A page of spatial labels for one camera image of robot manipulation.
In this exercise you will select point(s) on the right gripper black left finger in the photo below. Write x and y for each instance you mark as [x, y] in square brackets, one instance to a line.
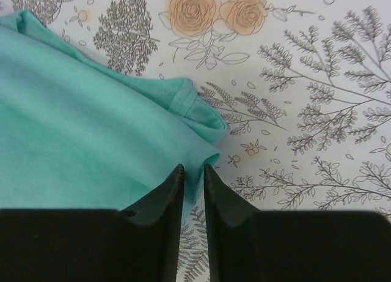
[139, 243]

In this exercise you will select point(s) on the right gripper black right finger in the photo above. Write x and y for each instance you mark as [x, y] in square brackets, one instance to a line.
[248, 244]

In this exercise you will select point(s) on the teal t shirt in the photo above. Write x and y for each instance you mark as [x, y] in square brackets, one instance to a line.
[75, 134]

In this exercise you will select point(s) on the floral table mat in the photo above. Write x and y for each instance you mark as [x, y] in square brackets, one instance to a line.
[306, 98]

